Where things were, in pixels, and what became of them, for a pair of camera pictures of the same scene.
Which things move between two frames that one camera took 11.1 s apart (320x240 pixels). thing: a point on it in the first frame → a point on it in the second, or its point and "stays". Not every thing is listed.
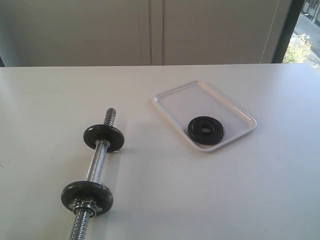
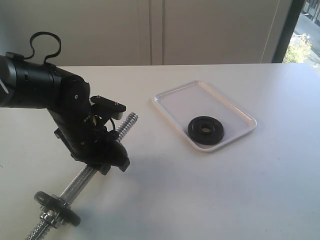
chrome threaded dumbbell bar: [80, 223] → [81, 181]
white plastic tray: [183, 105] stays
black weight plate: [96, 191] → [68, 213]
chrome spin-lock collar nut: [80, 204] → [50, 217]
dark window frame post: [288, 30] stays
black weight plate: [206, 130] stays
